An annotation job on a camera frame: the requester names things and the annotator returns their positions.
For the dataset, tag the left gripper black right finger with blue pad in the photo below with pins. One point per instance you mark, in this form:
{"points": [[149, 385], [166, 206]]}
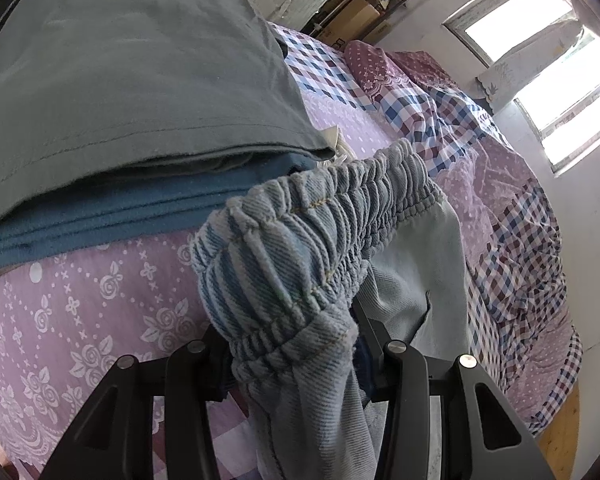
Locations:
{"points": [[445, 419]]}

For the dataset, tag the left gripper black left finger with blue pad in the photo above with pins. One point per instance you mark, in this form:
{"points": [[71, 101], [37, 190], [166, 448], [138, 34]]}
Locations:
{"points": [[111, 436]]}

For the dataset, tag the light blue denim pants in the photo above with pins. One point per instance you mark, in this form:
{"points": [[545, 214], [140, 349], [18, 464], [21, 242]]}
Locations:
{"points": [[278, 271]]}

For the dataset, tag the plaid patchwork quilt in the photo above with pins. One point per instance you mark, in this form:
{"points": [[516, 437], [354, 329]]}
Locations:
{"points": [[520, 326]]}

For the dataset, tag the purple floral plaid bed sheet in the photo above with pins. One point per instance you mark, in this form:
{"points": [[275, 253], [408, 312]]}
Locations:
{"points": [[65, 320]]}

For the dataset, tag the blue folded garment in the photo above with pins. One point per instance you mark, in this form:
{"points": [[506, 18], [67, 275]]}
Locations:
{"points": [[126, 204]]}

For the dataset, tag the white framed window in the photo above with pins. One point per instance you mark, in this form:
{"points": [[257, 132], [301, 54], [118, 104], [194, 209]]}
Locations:
{"points": [[563, 102]]}

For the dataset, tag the white window curtain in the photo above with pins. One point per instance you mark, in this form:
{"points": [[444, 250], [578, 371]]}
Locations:
{"points": [[506, 77]]}

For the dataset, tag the grey folded garment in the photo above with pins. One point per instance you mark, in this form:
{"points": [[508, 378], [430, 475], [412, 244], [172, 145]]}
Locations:
{"points": [[90, 86]]}

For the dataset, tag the cardboard boxes stack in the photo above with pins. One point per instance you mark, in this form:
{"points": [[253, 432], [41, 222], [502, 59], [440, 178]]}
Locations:
{"points": [[345, 0]]}

